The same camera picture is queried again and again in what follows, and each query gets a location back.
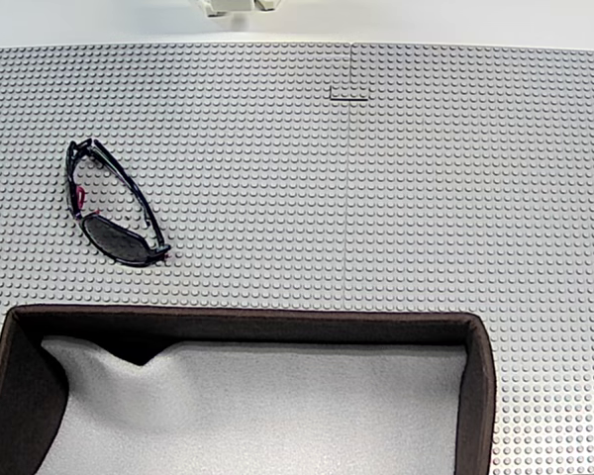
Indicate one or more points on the black sunglasses with pink accents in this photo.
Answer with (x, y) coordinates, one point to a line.
(114, 242)

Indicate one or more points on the brown woven fabric bin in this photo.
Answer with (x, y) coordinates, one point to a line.
(475, 396)

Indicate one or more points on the grey studded baseplate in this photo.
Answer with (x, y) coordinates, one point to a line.
(475, 198)
(227, 148)

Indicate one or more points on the small grey flat brick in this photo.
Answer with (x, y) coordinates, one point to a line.
(349, 93)

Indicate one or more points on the white foam sheet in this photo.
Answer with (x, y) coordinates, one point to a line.
(277, 410)

